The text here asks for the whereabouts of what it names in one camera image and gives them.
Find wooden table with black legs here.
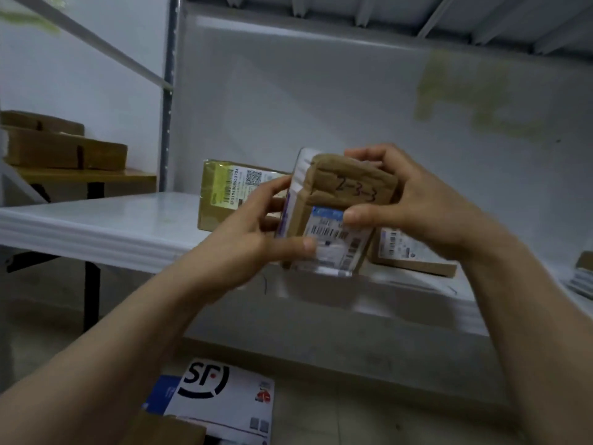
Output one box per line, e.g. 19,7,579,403
6,167,158,334

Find brown taped parcel with handwriting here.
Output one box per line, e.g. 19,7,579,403
275,148,400,277

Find person's right forearm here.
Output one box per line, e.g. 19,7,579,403
461,227,593,445

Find white courier envelope black logo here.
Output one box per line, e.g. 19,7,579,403
164,358,275,445

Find plain brown cardboard box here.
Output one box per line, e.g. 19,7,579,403
121,410,207,445

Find white metal shelf rack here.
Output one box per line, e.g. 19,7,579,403
0,0,593,341

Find person's right hand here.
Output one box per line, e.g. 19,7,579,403
342,143,511,265

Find small parcel with white label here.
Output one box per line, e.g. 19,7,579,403
565,251,593,300

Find flat brown parcel white label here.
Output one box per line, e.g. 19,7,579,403
370,227,459,278

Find yellow taped cardboard parcel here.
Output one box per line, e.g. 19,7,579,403
198,159,293,233

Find large flat cardboard box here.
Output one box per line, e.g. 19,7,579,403
0,125,128,171

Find blue courier envelope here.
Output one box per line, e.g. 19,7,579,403
143,375,182,416

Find person's left forearm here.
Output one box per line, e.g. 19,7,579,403
0,255,218,445

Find person's left hand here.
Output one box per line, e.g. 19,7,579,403
184,177,320,298

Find small flat cardboard box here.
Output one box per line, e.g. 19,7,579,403
0,110,85,136

